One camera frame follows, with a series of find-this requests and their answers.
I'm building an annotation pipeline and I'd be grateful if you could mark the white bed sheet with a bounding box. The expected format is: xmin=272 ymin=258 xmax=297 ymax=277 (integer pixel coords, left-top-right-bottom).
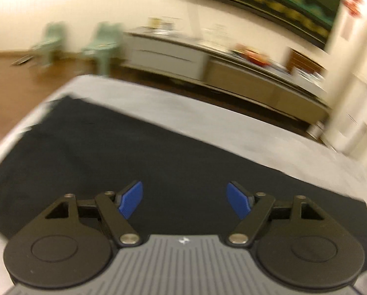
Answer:
xmin=0 ymin=75 xmax=367 ymax=295

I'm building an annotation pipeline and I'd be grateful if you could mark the small container on floor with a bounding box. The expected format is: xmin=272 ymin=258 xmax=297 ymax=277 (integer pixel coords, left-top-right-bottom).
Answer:
xmin=306 ymin=120 xmax=326 ymax=142

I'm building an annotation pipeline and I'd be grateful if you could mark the green chair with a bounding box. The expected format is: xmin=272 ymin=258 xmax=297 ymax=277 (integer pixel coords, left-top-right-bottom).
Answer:
xmin=29 ymin=21 xmax=68 ymax=68
xmin=81 ymin=21 xmax=124 ymax=75

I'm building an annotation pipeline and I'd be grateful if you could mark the dark flat object on floor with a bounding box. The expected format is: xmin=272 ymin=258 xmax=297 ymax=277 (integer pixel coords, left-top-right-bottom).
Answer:
xmin=11 ymin=55 xmax=34 ymax=67

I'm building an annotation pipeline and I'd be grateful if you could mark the green and gold wall painting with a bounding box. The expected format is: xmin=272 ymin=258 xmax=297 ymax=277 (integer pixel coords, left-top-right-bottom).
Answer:
xmin=183 ymin=0 xmax=347 ymax=53

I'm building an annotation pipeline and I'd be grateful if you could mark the black garment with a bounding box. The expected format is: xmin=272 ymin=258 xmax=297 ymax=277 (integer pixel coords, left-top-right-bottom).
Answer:
xmin=0 ymin=95 xmax=367 ymax=272

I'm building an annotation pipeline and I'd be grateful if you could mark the long low sideboard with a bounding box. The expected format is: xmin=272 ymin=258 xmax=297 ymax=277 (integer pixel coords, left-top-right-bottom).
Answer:
xmin=121 ymin=28 xmax=332 ymax=130

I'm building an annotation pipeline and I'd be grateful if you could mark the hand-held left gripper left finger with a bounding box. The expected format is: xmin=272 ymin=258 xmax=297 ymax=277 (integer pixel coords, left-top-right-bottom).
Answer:
xmin=45 ymin=181 xmax=144 ymax=248

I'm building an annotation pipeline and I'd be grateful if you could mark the brown wooden box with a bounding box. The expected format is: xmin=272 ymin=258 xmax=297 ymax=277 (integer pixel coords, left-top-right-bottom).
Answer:
xmin=286 ymin=47 xmax=326 ymax=75

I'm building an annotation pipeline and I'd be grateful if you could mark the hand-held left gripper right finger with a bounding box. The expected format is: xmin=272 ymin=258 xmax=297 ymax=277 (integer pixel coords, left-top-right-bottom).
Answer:
xmin=226 ymin=181 xmax=324 ymax=248

